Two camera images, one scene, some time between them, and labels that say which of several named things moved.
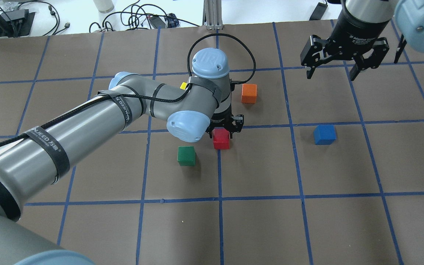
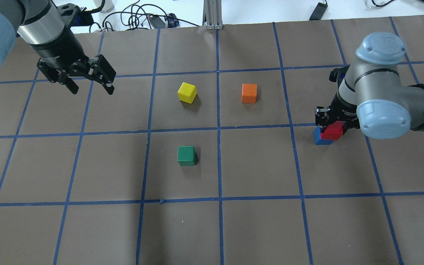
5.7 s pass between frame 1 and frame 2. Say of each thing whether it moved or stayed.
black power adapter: stayed
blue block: stayed
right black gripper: moved
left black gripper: moved
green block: stayed
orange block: stayed
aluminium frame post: stayed
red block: moved
